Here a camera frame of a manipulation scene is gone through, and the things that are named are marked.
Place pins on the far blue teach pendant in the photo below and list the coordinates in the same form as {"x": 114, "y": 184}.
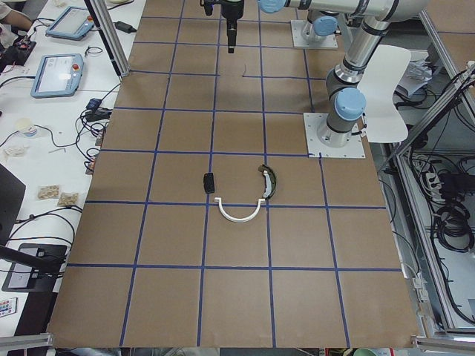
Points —
{"x": 73, "y": 24}

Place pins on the small black plastic block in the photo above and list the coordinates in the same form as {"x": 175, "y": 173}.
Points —
{"x": 208, "y": 183}

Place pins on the aluminium frame post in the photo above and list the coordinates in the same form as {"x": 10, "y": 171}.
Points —
{"x": 107, "y": 32}

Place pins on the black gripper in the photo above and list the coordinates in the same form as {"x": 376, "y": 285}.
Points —
{"x": 231, "y": 10}

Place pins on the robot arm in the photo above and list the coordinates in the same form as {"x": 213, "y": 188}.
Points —
{"x": 347, "y": 102}
{"x": 320, "y": 24}

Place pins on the black power adapter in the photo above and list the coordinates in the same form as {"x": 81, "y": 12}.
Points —
{"x": 125, "y": 27}

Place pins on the near blue teach pendant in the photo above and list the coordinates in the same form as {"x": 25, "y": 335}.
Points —
{"x": 58, "y": 76}

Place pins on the olive brake shoe part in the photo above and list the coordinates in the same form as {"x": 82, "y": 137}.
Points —
{"x": 270, "y": 179}

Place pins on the white chair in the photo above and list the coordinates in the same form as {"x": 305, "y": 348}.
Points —
{"x": 381, "y": 77}

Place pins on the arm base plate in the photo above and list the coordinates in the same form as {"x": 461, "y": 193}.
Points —
{"x": 322, "y": 142}
{"x": 329, "y": 43}

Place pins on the blue teach pendant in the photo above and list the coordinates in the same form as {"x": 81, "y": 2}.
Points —
{"x": 73, "y": 24}
{"x": 58, "y": 76}

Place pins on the paper cup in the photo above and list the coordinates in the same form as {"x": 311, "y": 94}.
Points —
{"x": 26, "y": 127}

